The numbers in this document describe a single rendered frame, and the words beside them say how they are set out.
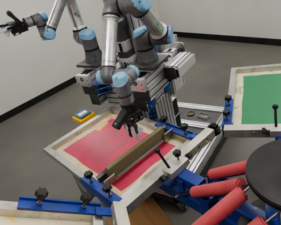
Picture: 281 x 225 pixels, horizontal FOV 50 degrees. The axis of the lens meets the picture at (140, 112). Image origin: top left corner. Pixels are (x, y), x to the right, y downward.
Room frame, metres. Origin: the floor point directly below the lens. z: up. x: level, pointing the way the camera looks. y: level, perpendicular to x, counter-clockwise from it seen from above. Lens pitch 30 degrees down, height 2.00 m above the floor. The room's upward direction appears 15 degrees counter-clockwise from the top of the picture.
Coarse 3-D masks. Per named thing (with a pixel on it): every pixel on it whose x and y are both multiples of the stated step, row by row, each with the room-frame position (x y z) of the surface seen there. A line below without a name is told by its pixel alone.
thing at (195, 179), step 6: (180, 174) 1.02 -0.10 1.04; (186, 174) 1.01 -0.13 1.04; (192, 174) 1.00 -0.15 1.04; (174, 180) 1.04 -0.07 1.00; (186, 180) 0.97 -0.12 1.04; (192, 180) 0.97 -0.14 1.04; (198, 180) 0.96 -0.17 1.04; (204, 180) 0.96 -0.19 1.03; (186, 186) 0.98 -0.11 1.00; (192, 186) 0.95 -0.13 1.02
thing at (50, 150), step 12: (108, 108) 1.93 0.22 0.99; (120, 108) 1.88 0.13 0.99; (96, 120) 1.83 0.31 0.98; (144, 120) 1.64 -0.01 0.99; (72, 132) 1.73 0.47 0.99; (60, 144) 1.66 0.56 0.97; (60, 156) 1.49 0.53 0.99; (168, 156) 1.23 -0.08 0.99; (72, 168) 1.35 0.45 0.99; (156, 168) 1.16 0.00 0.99
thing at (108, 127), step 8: (112, 120) 1.81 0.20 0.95; (104, 128) 1.73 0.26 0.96; (112, 128) 1.70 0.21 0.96; (120, 128) 1.68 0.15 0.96; (96, 136) 1.66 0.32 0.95; (144, 136) 1.52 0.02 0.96; (128, 144) 1.48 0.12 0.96; (168, 144) 1.38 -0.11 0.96; (152, 152) 1.34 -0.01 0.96; (160, 152) 1.32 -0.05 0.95; (144, 160) 1.29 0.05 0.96; (152, 160) 1.27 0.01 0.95
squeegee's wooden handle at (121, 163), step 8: (160, 128) 1.40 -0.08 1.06; (152, 136) 1.35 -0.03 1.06; (160, 136) 1.38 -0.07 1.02; (136, 144) 1.31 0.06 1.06; (144, 144) 1.31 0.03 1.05; (152, 144) 1.34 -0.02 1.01; (128, 152) 1.26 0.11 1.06; (136, 152) 1.28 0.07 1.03; (144, 152) 1.30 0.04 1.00; (120, 160) 1.22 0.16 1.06; (128, 160) 1.24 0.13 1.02; (112, 168) 1.18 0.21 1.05; (120, 168) 1.21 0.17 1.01
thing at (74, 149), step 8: (88, 136) 1.69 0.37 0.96; (72, 144) 1.64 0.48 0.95; (80, 144) 1.62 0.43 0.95; (88, 144) 1.59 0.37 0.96; (72, 152) 1.55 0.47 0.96; (80, 152) 1.53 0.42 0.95; (120, 152) 1.42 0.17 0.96; (80, 160) 1.45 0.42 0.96; (88, 160) 1.43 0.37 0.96; (104, 160) 1.39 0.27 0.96; (112, 160) 1.37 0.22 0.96; (96, 168) 1.33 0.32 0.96; (104, 168) 1.32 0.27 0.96; (136, 168) 1.24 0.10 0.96; (144, 168) 1.23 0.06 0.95; (120, 176) 1.22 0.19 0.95; (128, 176) 1.20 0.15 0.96; (136, 176) 1.18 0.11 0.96; (112, 184) 1.17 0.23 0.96; (120, 184) 1.16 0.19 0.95; (128, 184) 1.14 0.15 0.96
